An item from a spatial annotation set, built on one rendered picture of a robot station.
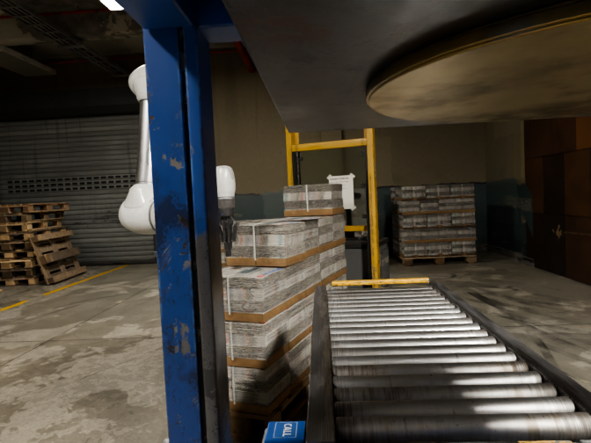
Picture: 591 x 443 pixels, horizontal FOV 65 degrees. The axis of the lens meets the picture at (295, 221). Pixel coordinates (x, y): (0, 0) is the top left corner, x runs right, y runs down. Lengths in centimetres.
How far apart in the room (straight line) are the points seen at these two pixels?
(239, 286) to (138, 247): 772
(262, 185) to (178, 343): 868
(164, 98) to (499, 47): 51
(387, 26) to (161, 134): 48
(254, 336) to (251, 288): 24
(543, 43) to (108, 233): 1002
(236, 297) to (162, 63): 175
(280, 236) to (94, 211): 802
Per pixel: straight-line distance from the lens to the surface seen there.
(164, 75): 72
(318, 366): 117
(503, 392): 109
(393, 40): 31
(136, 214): 209
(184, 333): 72
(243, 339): 240
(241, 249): 263
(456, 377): 113
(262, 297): 229
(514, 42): 30
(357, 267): 403
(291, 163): 400
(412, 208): 774
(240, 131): 950
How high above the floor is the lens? 121
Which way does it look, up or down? 3 degrees down
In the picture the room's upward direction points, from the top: 3 degrees counter-clockwise
